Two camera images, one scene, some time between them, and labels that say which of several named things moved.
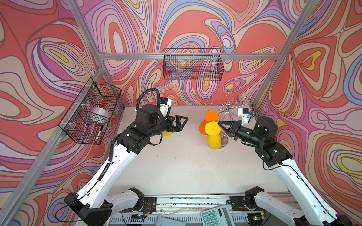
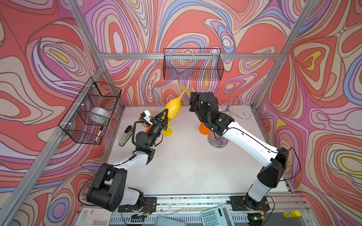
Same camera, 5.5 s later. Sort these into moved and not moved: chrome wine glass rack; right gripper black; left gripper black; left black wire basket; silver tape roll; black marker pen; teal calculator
Moved: right gripper black; left gripper black
Not moved: silver tape roll; chrome wine glass rack; black marker pen; teal calculator; left black wire basket
